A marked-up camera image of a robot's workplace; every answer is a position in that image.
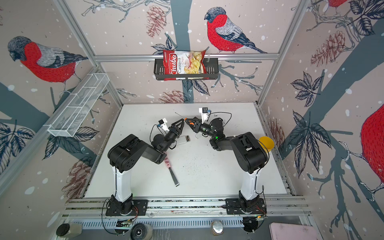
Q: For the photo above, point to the silver round cap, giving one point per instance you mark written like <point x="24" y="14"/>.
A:
<point x="217" y="227"/>

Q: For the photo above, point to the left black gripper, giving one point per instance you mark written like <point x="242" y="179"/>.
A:
<point x="173" y="131"/>

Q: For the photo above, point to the black round speaker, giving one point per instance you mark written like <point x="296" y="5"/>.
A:
<point x="141" y="231"/>

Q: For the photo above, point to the pink handled scraper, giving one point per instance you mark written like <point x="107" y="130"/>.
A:
<point x="168" y="164"/>

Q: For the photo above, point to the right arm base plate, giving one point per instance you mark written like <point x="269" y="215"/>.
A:
<point x="256" y="206"/>

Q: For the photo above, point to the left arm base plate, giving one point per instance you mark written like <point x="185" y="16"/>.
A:
<point x="133" y="208"/>

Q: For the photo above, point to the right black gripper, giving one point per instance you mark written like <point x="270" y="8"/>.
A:
<point x="198" y="125"/>

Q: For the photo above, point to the red cassava chips bag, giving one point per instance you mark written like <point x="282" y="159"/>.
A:
<point x="183" y="62"/>

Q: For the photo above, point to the black wall basket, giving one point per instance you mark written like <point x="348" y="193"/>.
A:
<point x="211" y="67"/>

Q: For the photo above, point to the white wire mesh shelf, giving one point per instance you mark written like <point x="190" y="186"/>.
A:
<point x="70" y="119"/>

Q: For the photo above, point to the black grey cylinder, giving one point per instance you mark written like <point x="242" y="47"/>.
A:
<point x="69" y="230"/>

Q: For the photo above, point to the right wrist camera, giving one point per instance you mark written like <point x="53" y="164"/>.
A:
<point x="205" y="113"/>

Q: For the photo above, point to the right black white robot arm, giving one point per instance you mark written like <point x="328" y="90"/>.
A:
<point x="250" y="154"/>

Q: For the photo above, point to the pink pad corner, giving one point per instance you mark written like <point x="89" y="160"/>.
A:
<point x="281" y="231"/>

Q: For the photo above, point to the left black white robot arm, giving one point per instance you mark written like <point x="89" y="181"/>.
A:
<point x="124" y="155"/>

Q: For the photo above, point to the white remote grey buttons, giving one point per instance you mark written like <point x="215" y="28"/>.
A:
<point x="183" y="140"/>

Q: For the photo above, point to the yellow plastic cup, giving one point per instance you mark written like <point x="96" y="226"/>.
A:
<point x="267" y="143"/>

